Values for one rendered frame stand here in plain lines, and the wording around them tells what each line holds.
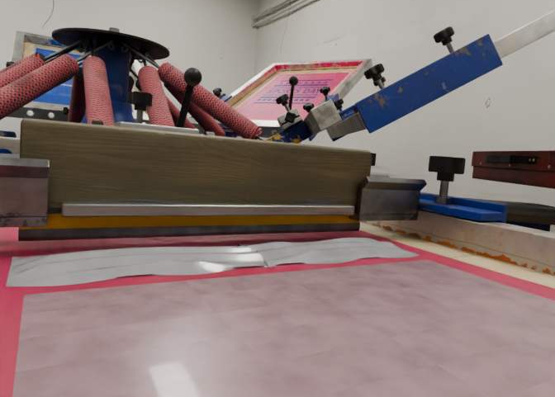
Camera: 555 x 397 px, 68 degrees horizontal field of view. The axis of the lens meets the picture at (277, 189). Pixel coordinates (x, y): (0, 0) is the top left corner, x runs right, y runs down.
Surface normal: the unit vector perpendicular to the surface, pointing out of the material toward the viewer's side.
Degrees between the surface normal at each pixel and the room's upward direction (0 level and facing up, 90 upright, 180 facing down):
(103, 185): 90
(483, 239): 90
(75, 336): 0
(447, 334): 0
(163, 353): 0
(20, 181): 90
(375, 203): 90
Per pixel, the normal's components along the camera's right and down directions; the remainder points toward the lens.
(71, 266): 0.44, -0.76
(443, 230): -0.87, -0.03
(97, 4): 0.49, 0.11
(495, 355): 0.08, -0.99
